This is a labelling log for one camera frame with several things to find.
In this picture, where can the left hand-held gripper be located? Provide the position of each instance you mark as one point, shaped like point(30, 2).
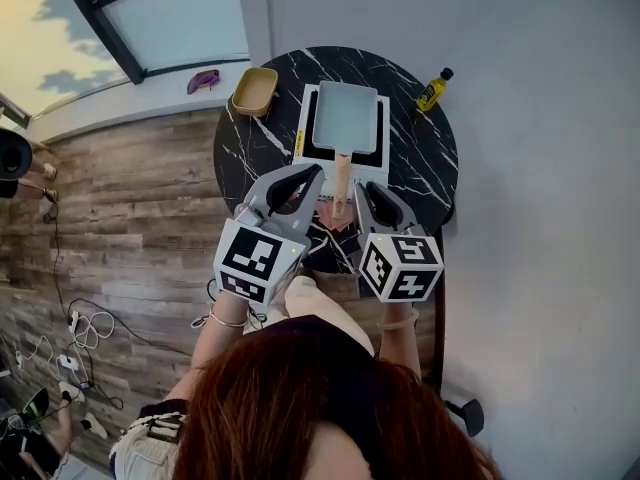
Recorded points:
point(250, 253)

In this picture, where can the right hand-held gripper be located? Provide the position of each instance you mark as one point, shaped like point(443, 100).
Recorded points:
point(412, 255)

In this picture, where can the white induction cooker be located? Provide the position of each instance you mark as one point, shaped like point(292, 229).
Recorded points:
point(301, 113)

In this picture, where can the square grey frying pan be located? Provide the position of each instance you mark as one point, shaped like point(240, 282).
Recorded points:
point(345, 113)

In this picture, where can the person's left forearm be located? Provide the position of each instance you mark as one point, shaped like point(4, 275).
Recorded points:
point(215, 348)

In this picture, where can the person's right forearm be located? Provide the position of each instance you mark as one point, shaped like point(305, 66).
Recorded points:
point(400, 348)

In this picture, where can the pink cloth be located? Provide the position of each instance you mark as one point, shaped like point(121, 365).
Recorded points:
point(327, 215)

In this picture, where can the round black marble table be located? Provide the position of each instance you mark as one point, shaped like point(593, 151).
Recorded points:
point(420, 168)

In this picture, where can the yellow rectangular tray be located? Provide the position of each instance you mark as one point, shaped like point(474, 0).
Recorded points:
point(255, 90)

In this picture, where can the person's beige trousers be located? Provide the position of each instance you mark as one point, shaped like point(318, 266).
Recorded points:
point(325, 313)

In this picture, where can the yellow oil bottle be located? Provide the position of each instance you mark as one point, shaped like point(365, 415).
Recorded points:
point(431, 94)

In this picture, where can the person's dark top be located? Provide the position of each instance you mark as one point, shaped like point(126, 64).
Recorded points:
point(310, 328)

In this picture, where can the thin silver bangle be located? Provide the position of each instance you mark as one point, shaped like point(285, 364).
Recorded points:
point(227, 322)

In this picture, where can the black baseboard strip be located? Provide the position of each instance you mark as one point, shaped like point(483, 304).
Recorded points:
point(439, 343)

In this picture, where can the purple plastic object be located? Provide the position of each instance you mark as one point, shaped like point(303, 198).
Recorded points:
point(201, 82)

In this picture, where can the black office chair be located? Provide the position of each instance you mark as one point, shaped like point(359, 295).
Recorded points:
point(467, 415)

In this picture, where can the white power strip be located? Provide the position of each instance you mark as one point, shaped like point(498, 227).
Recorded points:
point(74, 321)

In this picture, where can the white power adapter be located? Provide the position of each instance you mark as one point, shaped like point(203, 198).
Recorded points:
point(68, 363)

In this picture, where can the person's cream knitted garment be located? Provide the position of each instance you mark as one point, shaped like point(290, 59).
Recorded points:
point(145, 448)

